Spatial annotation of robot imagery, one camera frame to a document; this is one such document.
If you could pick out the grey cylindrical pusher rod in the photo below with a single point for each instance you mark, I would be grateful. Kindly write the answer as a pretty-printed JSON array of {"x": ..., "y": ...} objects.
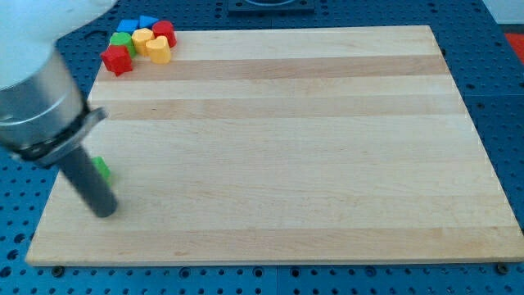
[{"x": 83, "y": 175}]

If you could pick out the green star block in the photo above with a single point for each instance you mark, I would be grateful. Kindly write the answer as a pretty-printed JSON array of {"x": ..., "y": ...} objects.
[{"x": 102, "y": 168}]

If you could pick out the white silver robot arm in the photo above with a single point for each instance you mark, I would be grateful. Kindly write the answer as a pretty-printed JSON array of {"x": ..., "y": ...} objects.
[{"x": 44, "y": 116}]

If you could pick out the red star block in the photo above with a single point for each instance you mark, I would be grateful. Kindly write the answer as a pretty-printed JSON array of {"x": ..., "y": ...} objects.
[{"x": 116, "y": 59}]

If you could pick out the wooden board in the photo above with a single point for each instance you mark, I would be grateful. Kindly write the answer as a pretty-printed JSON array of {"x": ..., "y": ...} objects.
[{"x": 286, "y": 146}]

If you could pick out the green cylinder block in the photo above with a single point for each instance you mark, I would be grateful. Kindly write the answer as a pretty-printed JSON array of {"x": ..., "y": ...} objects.
[{"x": 123, "y": 39}]

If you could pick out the yellow heart block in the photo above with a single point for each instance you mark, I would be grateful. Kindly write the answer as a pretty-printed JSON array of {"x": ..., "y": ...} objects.
[{"x": 158, "y": 50}]

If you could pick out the yellow hexagon block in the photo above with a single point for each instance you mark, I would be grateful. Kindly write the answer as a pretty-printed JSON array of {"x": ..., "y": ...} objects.
[{"x": 140, "y": 37}]

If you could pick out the blue square block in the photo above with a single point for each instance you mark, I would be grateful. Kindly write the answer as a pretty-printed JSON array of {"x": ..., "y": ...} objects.
[{"x": 127, "y": 26}]

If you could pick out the blue triangle block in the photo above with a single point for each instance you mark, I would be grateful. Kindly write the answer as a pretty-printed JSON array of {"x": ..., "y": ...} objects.
[{"x": 146, "y": 21}]

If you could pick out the red cylinder block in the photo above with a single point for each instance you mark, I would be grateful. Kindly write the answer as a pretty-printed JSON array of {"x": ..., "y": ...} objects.
[{"x": 165, "y": 28}]

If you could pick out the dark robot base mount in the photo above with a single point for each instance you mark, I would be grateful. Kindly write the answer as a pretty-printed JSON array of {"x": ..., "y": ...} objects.
[{"x": 238, "y": 7}]

